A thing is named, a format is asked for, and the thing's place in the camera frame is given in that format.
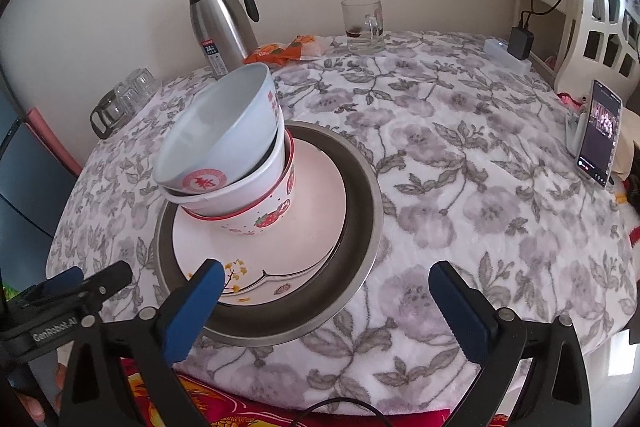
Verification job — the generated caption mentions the stainless steel plate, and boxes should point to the stainless steel plate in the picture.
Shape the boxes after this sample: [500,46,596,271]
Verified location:
[153,121,383,347]

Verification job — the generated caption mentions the white oval plate yellow flowers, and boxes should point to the white oval plate yellow flowers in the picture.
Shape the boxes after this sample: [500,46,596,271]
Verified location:
[171,138,346,307]

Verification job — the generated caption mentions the red rimmed strawberry bowl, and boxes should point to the red rimmed strawberry bowl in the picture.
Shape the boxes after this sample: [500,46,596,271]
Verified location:
[181,130,295,236]

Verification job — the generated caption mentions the white square bowl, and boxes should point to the white square bowl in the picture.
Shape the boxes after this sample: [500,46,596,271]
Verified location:
[158,120,286,217]

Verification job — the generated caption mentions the light blue bowl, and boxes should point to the light blue bowl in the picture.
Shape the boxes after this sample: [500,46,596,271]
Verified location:
[152,63,280,194]

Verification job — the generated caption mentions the person's left hand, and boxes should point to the person's left hand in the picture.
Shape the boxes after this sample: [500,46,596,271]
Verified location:
[18,363,66,423]

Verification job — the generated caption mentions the red patterned cloth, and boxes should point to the red patterned cloth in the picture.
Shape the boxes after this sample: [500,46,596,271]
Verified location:
[52,351,511,427]

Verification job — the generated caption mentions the dark blue refrigerator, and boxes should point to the dark blue refrigerator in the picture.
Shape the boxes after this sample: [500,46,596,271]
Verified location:
[0,84,77,291]

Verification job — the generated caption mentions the smartphone on stand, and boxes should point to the smartphone on stand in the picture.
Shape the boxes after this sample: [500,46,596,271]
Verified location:
[565,79,623,188]

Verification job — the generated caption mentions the stainless steel thermos jug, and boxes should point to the stainless steel thermos jug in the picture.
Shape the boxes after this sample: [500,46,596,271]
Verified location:
[189,0,259,79]

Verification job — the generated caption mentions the orange snack packet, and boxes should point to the orange snack packet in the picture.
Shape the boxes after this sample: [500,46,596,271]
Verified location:
[243,35,332,66]

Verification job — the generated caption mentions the white power strip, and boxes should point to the white power strip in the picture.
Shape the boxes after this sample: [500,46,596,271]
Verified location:
[484,38,532,75]

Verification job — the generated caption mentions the black charger plug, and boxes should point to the black charger plug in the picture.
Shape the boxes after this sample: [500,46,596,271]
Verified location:
[506,25,534,61]

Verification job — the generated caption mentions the glass mug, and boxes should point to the glass mug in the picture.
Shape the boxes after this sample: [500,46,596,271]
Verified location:
[341,0,384,55]

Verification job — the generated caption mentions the white wooden shelf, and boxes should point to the white wooden shelf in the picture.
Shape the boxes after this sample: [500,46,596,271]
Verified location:
[514,0,639,101]

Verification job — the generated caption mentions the black cable foreground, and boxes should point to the black cable foreground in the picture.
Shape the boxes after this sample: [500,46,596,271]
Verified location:
[282,397,396,427]

